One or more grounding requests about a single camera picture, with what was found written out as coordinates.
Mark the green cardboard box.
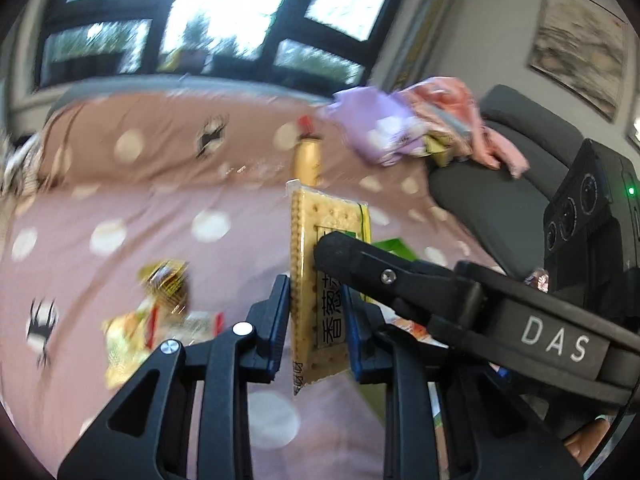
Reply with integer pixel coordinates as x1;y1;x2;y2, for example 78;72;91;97
357;236;451;433

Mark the yellow-green snack packet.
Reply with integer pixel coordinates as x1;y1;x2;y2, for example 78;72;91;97
102;305;156;388

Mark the white red-edged snack packet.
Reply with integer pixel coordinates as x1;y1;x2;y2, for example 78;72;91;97
147;305;226;351

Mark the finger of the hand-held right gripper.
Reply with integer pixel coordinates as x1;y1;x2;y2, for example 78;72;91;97
312;231;483;333

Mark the grey sofa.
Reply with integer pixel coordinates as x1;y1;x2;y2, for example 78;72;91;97
427;84;586;281

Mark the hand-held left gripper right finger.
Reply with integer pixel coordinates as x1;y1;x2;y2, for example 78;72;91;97
342;300;583;480

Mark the large framed wall picture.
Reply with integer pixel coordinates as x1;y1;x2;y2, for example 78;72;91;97
527;0;630;122

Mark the red bubble tea packet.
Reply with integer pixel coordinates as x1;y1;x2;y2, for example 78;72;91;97
390;316;436;343

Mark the pink polka dot bedsheet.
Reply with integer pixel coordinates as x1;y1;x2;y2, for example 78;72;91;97
0;85;481;480

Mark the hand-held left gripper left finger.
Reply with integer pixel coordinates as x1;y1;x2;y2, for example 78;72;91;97
57;274;293;480

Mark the black framed window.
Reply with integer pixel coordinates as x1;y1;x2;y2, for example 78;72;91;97
32;0;406;93

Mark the brown chocolate snack packet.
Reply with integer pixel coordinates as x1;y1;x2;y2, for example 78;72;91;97
139;259;192;311

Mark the yellow bottle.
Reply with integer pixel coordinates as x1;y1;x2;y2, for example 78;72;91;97
291;115;325;188

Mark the cracker packet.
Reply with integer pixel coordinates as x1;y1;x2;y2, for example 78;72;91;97
285;179;373;398

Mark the white striped cloth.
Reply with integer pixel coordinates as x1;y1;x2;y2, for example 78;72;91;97
0;132;46;196

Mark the person's right hand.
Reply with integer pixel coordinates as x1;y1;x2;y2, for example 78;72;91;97
564;412;621;466

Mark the purple flowered cloth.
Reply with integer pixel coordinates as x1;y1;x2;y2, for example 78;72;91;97
320;87;431;166

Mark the yellow packet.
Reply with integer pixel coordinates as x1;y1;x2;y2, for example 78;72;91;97
422;132;456;167

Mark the pink cloth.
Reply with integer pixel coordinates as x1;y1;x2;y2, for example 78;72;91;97
395;76;531;178

